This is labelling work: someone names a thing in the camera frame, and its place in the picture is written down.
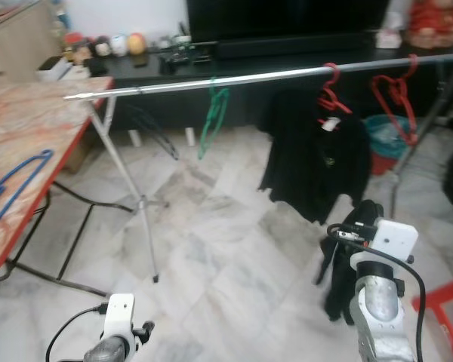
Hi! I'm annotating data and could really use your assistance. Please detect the black television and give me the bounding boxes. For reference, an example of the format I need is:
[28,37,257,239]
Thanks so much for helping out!
[185,0,391,44]

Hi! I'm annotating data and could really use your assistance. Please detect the white tissue box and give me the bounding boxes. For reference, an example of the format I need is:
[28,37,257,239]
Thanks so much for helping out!
[375,29,403,51]

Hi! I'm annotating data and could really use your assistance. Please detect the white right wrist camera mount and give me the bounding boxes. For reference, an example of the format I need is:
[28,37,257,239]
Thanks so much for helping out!
[371,220,420,265]

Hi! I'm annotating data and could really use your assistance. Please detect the red hanger with white tag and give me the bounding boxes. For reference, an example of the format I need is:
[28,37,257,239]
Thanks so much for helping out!
[317,63,353,133]

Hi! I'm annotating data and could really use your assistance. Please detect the green plastic hanger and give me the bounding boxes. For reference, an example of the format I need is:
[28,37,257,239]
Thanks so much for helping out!
[197,78,231,161]

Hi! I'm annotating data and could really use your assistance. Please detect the black soundbar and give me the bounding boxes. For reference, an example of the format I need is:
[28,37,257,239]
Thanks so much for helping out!
[215,34,386,60]

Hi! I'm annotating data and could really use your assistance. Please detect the red plastic hanger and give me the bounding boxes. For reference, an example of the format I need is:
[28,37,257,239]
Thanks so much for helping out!
[371,54,421,146]

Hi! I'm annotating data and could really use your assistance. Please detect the black shirt with red trim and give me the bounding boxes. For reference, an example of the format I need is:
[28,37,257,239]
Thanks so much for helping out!
[315,200,386,325]

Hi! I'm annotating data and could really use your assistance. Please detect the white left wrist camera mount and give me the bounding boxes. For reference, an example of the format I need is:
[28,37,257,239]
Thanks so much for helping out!
[103,293,136,345]

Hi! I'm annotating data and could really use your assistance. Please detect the white flat box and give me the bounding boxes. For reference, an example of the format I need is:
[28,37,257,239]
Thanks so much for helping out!
[62,66,89,81]

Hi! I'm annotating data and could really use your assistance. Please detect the black small tray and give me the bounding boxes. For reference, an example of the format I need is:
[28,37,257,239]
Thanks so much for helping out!
[187,44,214,65]

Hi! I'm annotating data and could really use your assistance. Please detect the black small box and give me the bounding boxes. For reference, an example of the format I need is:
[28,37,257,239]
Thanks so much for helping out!
[86,59,109,77]

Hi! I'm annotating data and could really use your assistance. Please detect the white round toy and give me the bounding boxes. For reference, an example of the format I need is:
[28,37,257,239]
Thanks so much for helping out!
[109,34,129,57]

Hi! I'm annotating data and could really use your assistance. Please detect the red plastic stool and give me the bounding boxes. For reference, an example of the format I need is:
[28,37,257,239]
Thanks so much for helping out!
[411,275,453,362]

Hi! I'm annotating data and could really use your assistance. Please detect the black shirt with small logo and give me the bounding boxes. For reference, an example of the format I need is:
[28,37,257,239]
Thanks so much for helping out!
[258,89,373,225]

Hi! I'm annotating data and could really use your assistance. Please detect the white small box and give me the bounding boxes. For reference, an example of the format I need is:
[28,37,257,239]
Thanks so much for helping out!
[36,57,72,82]

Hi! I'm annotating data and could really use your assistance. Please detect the red laughing figure statue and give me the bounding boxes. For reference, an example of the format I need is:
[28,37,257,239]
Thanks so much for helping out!
[406,0,453,50]

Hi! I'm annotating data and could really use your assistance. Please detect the black TV cabinet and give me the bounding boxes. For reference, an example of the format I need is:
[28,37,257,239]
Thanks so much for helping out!
[87,45,453,135]

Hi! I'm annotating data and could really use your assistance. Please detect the light wooden cabinet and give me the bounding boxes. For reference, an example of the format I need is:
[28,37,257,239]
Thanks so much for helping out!
[0,0,66,78]

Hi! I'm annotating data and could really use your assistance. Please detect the black and white toy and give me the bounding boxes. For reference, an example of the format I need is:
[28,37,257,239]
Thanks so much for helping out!
[93,36,112,58]

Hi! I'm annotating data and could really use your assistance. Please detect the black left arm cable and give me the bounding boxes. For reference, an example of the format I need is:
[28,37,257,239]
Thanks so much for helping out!
[45,304,110,362]

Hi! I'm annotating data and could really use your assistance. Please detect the blue plastic hanger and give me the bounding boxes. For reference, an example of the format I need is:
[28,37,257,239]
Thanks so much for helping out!
[0,149,55,238]

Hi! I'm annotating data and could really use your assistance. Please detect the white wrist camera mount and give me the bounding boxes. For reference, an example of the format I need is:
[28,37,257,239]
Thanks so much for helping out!
[371,220,420,265]
[103,293,136,345]

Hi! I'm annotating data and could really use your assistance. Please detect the silver metal clothes rack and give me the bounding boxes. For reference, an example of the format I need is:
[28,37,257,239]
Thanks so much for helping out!
[64,51,453,284]

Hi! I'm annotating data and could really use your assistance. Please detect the black plastic hanger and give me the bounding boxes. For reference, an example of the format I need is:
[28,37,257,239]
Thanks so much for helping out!
[121,102,180,161]

